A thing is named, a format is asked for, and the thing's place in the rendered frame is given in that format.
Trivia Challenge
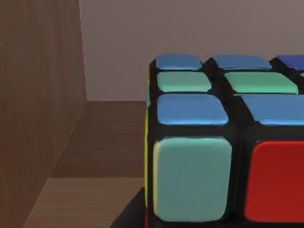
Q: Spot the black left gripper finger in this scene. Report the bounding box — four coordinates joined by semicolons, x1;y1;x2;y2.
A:
108;187;146;228

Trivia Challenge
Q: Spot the multicoloured puzzle cube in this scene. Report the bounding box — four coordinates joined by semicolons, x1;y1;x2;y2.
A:
143;54;304;228

